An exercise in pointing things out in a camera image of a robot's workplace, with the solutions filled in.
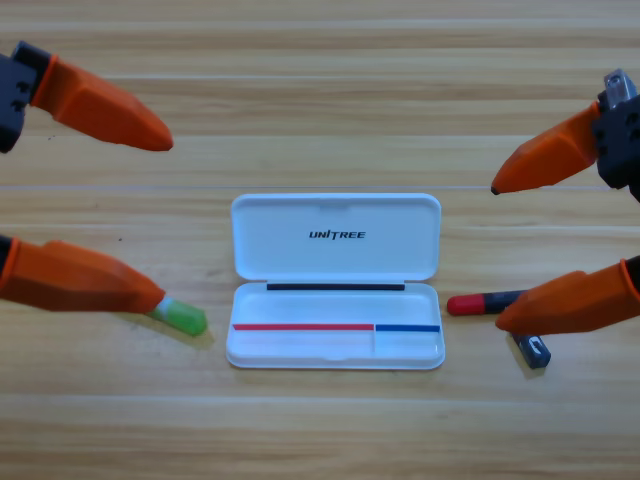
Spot red and black marker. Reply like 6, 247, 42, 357
446, 289, 527, 317

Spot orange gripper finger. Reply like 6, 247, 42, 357
494, 254, 640, 337
0, 235, 166, 316

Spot white Unitree pencil case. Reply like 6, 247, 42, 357
225, 192, 446, 371

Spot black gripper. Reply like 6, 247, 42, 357
490, 68, 640, 204
0, 40, 175, 154

